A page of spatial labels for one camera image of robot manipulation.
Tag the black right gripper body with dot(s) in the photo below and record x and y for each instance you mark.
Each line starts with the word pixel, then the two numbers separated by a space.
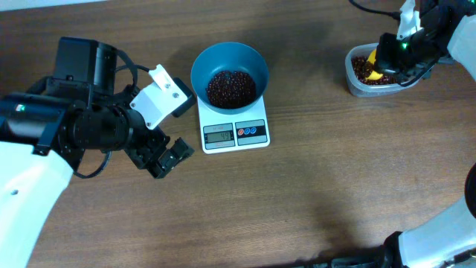
pixel 389 56

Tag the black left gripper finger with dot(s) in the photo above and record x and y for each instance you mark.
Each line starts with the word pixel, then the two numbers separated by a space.
pixel 160 168
pixel 176 154

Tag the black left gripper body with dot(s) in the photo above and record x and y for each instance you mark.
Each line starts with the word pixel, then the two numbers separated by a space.
pixel 149 150

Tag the yellow measuring scoop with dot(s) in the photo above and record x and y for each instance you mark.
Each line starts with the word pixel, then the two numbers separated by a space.
pixel 369 67

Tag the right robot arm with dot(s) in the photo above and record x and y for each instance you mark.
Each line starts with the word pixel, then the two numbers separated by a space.
pixel 443 29

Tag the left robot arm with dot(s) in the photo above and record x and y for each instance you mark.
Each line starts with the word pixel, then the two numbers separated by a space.
pixel 46 130

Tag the white digital kitchen scale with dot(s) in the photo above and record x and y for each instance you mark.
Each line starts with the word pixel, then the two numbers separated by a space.
pixel 222 133

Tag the red beans in bowl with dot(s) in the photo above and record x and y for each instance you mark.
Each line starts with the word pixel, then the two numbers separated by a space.
pixel 231 90

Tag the teal bowl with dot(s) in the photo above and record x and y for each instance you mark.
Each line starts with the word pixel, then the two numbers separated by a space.
pixel 229 56

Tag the clear plastic container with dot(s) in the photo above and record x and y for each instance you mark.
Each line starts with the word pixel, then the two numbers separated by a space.
pixel 361 90

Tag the red beans in container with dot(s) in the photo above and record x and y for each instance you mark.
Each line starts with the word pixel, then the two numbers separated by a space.
pixel 358 68

